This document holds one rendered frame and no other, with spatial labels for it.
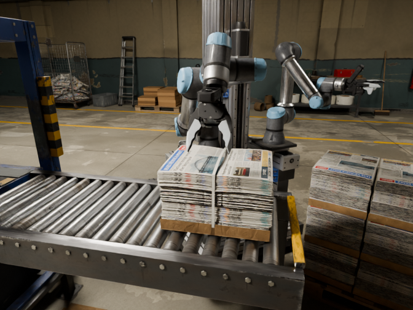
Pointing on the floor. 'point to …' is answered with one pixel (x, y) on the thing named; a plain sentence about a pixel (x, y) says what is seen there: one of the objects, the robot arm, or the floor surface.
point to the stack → (389, 203)
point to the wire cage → (69, 81)
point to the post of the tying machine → (32, 53)
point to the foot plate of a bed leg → (69, 293)
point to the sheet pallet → (160, 99)
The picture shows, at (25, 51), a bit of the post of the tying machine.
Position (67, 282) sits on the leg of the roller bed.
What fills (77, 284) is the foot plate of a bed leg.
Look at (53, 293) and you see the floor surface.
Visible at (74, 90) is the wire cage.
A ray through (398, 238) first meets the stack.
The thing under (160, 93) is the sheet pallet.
